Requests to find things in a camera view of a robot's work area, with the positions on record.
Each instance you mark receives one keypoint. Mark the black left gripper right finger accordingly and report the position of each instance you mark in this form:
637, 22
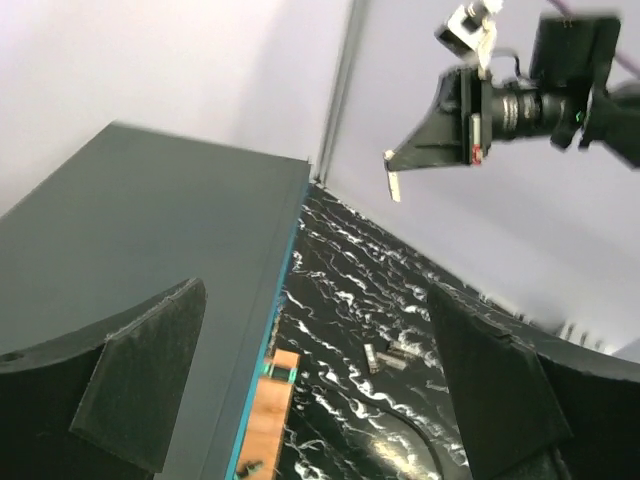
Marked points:
530, 405

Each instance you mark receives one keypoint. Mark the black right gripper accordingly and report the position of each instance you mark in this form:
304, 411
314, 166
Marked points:
458, 120

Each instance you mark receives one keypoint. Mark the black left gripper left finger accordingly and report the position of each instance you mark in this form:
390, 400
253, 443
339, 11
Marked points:
101, 402

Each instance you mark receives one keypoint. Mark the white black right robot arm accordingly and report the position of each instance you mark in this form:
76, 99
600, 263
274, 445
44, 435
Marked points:
565, 94

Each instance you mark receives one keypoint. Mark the silver SFP module plug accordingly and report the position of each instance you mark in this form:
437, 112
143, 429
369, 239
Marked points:
398, 355
371, 358

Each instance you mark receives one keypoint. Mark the wooden board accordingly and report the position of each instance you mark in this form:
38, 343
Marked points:
264, 434

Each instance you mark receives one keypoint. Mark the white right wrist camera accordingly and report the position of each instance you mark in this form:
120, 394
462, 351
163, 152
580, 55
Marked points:
470, 33

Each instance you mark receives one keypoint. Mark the dark grey network switch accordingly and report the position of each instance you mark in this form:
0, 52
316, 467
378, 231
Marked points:
134, 213

